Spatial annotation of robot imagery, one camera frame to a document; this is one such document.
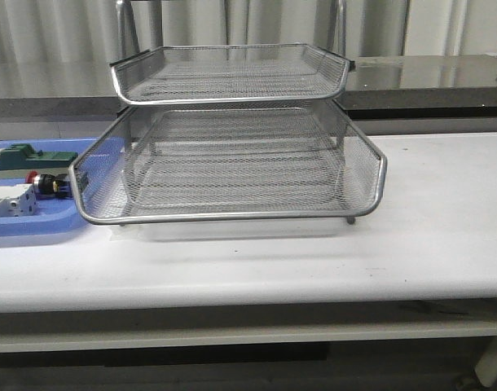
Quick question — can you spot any silver mesh tray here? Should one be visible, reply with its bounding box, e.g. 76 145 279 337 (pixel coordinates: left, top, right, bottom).
69 100 387 225
110 43 351 106

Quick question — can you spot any red emergency stop button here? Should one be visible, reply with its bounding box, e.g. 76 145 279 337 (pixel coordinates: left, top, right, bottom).
25 170 73 200

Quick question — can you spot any blue plastic tray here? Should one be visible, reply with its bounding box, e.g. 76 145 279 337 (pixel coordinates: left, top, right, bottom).
0 138 96 237

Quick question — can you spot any grey stone counter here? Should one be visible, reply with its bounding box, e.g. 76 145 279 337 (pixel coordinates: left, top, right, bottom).
0 55 497 120

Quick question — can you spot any white circuit breaker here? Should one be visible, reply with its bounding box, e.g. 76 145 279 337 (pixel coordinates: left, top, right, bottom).
0 183 37 217

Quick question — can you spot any silver metal rack frame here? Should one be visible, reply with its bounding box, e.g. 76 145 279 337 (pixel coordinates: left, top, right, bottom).
115 1 347 223

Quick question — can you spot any green electrical switch block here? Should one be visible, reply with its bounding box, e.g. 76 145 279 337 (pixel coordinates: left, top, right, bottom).
0 143 78 179

